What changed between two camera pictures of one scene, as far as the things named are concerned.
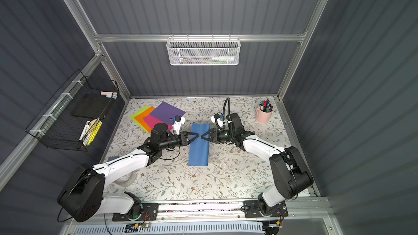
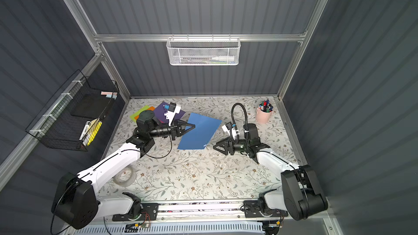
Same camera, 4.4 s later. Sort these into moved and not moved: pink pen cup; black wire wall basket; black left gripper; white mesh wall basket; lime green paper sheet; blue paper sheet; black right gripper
Moved: black right gripper; blue paper sheet; black left gripper
Not moved: lime green paper sheet; white mesh wall basket; pink pen cup; black wire wall basket
